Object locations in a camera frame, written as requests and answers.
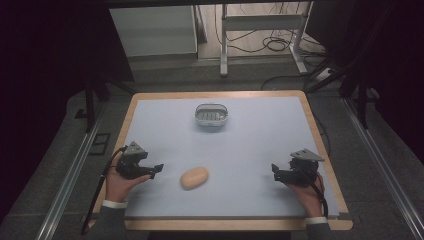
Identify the light blue table mat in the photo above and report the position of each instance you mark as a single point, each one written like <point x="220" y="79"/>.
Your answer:
<point x="230" y="153"/>

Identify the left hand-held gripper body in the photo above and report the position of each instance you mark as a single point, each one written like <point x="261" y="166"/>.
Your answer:
<point x="133" y="161"/>

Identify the person's right hand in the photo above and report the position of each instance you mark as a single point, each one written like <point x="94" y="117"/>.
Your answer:
<point x="308" y="200"/>

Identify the white metal stand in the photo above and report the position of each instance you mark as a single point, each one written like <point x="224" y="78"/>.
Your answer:
<point x="263" y="23"/>

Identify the grey cabinet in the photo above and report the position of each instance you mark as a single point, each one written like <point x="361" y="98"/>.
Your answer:
<point x="153" y="31"/>

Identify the wooden table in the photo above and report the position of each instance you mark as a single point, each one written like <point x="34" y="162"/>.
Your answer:
<point x="133" y="110"/>

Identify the person's left hand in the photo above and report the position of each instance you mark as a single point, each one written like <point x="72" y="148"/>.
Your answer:
<point x="121" y="186"/>

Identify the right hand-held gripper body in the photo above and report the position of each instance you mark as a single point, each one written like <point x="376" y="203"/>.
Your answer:
<point x="301" y="168"/>

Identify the metal floor rail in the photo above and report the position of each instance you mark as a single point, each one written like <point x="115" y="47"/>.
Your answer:
<point x="383" y="163"/>
<point x="68" y="180"/>

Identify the orange bread roll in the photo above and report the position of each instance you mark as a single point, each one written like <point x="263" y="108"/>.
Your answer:
<point x="194" y="178"/>

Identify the black tripod stand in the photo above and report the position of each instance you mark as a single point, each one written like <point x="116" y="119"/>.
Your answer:
<point x="353" y="83"/>
<point x="95" y="96"/>

